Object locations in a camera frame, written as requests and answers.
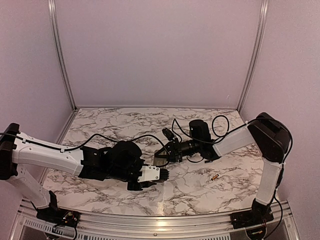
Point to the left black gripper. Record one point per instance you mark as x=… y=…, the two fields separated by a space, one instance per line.
x=146 y=184

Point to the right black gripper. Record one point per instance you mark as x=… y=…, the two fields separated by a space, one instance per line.
x=175 y=149

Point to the grey white remote control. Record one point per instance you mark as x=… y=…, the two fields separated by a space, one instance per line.
x=160 y=158

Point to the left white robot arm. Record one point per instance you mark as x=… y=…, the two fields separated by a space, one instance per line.
x=122 y=162

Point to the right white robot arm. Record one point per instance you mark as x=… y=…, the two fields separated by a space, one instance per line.
x=267 y=137

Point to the gold AA battery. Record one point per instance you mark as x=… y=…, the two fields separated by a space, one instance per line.
x=214 y=177

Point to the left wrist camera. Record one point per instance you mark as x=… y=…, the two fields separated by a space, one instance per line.
x=153 y=173

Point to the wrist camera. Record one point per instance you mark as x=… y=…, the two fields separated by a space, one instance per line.
x=170 y=136
x=153 y=173

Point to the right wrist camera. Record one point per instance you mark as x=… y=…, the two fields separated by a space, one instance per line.
x=170 y=136

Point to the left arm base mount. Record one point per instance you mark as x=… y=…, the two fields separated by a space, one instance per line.
x=56 y=215

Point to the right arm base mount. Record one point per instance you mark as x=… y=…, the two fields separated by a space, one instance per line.
x=258 y=214

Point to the left aluminium corner post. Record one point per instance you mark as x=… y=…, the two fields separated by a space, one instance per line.
x=59 y=52

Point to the aluminium corner post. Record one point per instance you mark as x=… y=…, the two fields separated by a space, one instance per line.
x=259 y=37
x=59 y=52

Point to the right aluminium corner post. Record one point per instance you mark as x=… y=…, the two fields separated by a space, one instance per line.
x=259 y=37

